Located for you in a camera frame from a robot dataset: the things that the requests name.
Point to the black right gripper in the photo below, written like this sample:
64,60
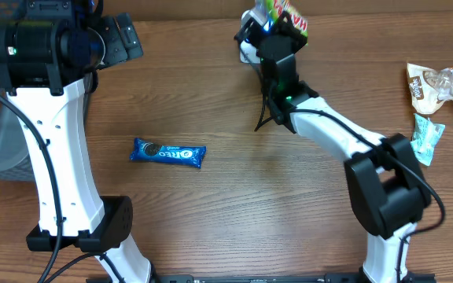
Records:
292,36

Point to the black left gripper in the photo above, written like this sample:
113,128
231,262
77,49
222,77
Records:
123,47

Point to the green snack packet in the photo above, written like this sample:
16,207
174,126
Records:
273,9

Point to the blue Oreo cookie pack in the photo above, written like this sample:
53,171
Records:
168,154

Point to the beige paper pouch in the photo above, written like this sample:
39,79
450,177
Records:
429,88

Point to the teal snack packet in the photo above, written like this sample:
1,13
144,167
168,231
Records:
425,138

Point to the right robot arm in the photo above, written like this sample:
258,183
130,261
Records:
386,187

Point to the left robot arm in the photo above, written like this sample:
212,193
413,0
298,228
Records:
50,55

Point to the white barcode scanner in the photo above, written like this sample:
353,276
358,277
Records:
254,27

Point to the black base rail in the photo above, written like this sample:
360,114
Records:
327,278

